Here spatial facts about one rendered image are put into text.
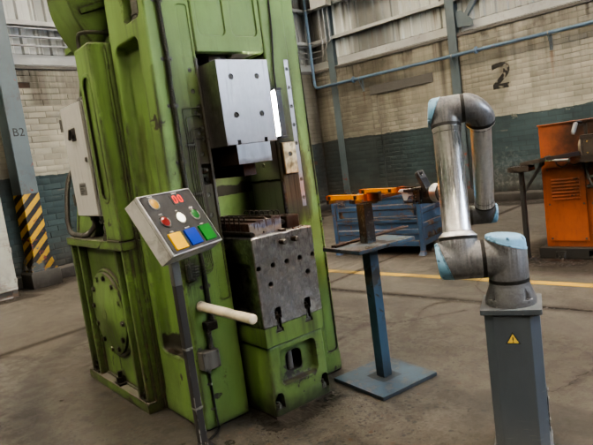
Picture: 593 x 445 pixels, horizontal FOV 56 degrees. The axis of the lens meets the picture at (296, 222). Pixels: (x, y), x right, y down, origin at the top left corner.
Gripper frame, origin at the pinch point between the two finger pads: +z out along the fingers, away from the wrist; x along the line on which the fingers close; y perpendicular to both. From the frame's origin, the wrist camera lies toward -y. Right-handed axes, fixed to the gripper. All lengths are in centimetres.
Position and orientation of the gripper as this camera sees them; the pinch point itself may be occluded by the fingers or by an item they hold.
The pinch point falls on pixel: (403, 189)
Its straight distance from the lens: 293.3
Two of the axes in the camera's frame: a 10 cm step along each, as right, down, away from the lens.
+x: 8.2, -1.7, 5.5
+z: -5.6, -0.2, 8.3
